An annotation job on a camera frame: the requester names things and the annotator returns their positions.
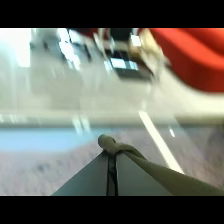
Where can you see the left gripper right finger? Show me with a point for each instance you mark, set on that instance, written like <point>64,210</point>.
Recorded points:
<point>140,182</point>

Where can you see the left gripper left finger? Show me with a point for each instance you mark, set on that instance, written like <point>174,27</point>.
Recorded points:
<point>87,181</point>

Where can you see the olive green garment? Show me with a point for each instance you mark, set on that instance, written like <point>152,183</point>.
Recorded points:
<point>160,175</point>

